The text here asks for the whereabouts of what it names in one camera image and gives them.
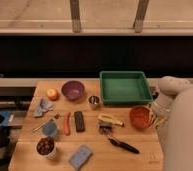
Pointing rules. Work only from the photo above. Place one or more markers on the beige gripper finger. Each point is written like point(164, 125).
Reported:
point(160, 123)
point(152, 118)

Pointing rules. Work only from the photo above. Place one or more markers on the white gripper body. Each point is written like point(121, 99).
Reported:
point(161, 106)

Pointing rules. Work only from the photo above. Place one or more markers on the red bowl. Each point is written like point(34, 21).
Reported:
point(140, 117)

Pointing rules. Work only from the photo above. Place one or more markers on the purple bowl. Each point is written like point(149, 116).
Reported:
point(73, 90)

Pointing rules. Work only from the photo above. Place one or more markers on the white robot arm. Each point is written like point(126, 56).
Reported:
point(175, 103)

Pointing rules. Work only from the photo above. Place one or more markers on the green plastic tray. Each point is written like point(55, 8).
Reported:
point(124, 87)

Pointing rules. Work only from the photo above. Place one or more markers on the small dark metal clip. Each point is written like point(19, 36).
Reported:
point(105, 128)

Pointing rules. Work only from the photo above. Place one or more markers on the small metal cup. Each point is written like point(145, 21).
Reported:
point(94, 102)

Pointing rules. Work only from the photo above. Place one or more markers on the black rectangular block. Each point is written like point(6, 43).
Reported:
point(79, 121)

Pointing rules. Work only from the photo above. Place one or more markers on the blue sponge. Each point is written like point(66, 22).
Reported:
point(79, 158)

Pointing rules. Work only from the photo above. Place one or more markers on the orange apple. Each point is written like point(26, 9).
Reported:
point(52, 94)

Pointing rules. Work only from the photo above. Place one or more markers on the blue plastic cup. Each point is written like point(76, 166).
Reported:
point(50, 129)

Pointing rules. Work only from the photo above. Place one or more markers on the crumpled blue cloth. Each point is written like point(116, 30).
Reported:
point(43, 106)

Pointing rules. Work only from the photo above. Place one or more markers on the metal spoon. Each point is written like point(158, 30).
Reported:
point(55, 117)

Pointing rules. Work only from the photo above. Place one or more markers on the white cup of chocolates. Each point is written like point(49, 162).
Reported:
point(46, 147)

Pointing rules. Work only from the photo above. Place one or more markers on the black handled utensil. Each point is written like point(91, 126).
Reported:
point(123, 145)

